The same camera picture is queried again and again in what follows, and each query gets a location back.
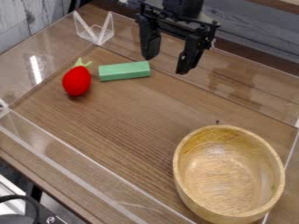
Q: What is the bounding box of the black metal table bracket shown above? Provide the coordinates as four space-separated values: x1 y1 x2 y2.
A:
26 185 67 224

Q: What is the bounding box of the green rectangular block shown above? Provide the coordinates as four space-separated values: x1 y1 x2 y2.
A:
98 61 151 81

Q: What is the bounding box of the clear acrylic enclosure wall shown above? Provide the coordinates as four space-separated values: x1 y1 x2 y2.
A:
0 100 195 224

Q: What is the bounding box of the black cable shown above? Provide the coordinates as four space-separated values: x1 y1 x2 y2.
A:
0 194 43 224

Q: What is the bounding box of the clear acrylic corner bracket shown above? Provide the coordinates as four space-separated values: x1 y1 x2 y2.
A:
72 11 115 46

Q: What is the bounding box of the red felt strawberry toy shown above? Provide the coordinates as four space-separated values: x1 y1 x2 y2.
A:
62 59 92 97

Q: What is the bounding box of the wooden bowl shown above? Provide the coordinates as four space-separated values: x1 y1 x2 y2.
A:
172 125 286 224

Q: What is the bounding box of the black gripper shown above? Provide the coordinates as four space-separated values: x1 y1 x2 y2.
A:
136 0 220 74

